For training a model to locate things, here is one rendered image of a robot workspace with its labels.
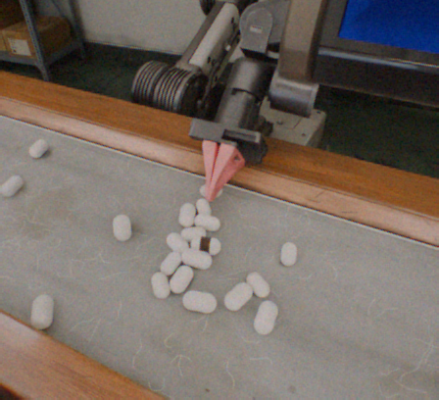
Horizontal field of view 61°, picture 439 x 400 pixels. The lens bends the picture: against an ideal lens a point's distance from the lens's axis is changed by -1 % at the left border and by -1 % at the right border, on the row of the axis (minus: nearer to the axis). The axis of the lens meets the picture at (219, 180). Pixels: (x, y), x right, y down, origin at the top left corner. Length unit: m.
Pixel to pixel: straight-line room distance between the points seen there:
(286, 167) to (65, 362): 0.37
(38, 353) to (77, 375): 0.05
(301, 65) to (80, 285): 0.38
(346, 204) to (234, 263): 0.18
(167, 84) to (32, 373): 0.54
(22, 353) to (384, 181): 0.48
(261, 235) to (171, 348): 0.18
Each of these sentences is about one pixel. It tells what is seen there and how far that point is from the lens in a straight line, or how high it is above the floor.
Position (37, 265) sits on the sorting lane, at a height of 0.74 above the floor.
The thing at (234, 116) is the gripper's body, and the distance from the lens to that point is 0.52.
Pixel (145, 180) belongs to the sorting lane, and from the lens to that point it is 0.59.
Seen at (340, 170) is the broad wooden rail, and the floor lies 0.76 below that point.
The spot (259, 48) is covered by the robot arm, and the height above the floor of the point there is 0.92.
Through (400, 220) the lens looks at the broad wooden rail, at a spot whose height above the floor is 0.75.
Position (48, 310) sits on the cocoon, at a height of 0.76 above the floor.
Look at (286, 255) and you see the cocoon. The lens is 0.46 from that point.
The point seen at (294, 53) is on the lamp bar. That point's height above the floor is 1.05.
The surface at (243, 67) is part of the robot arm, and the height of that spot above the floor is 0.89.
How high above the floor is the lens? 1.11
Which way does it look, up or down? 40 degrees down
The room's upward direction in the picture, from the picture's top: straight up
